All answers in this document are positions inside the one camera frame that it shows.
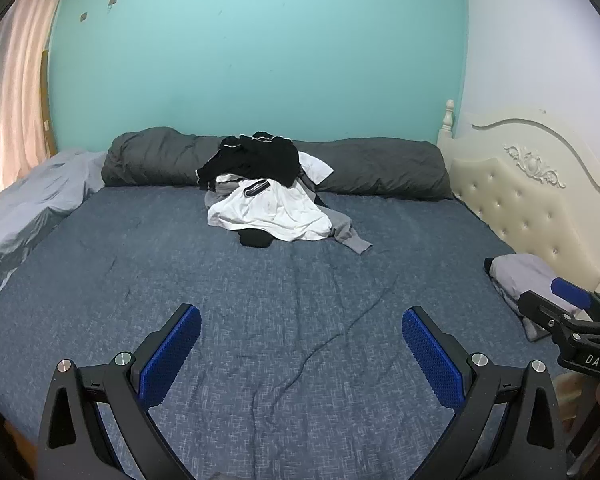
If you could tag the wooden window frame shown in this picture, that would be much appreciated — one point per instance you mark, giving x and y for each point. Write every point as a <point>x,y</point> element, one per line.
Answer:
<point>47,110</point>

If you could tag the folded black garment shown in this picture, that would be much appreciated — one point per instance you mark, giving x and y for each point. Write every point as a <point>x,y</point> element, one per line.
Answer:
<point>489,266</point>

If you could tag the white t-shirt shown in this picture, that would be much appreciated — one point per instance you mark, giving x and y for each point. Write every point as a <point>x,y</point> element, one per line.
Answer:
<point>314,166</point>

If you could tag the dark grey rolled duvet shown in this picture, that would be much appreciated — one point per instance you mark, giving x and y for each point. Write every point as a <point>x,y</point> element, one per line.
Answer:
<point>150,160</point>

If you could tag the white polo shirt black trim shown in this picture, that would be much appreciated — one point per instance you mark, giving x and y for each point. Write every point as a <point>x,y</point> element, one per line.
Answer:
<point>275,212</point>

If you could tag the light grey blanket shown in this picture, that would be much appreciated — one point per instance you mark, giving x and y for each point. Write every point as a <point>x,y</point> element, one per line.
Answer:
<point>35,200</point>

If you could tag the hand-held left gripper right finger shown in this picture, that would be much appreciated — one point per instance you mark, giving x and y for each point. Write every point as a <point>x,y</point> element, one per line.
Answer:
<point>432,360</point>

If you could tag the black garment with white piping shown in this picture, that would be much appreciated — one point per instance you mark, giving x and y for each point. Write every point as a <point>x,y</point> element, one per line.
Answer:
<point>260,160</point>

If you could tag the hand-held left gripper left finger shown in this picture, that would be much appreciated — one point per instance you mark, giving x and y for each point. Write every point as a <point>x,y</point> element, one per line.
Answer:
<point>172,355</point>

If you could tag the blue woven bedspread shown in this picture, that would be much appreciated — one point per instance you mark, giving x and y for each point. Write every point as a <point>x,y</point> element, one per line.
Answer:
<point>180,270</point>

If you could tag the folded light grey clothes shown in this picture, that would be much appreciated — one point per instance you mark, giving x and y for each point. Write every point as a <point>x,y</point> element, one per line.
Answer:
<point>522,272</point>

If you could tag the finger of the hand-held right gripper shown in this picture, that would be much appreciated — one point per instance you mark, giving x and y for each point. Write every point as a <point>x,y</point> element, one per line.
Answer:
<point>542,310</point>
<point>570,292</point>

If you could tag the pink curtain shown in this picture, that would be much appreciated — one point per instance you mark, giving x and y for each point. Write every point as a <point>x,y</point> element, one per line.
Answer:
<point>15,90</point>

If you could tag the grey hoodie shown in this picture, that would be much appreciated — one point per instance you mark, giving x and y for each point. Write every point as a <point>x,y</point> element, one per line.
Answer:
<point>347,235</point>

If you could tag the cream tufted headboard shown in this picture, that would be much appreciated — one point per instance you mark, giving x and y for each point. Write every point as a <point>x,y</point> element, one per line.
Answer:
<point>530,200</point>

